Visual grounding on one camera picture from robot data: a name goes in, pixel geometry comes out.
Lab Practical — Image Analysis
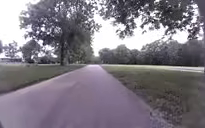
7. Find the purple-grey asphalt path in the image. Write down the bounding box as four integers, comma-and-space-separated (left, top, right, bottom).
0, 64, 154, 128

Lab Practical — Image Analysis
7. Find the large broad tree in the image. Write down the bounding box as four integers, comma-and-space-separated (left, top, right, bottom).
19, 0, 102, 67

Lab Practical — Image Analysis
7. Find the row of trees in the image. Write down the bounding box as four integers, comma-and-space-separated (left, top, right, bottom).
97, 39, 205, 67

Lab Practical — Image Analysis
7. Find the grass field with road behind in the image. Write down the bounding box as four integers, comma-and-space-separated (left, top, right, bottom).
99, 64, 205, 128

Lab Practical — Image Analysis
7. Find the grass field with scattered trees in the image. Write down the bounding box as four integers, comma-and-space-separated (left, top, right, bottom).
0, 62, 88, 100

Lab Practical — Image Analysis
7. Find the pale road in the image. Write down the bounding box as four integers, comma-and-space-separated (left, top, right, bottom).
168, 65, 205, 74

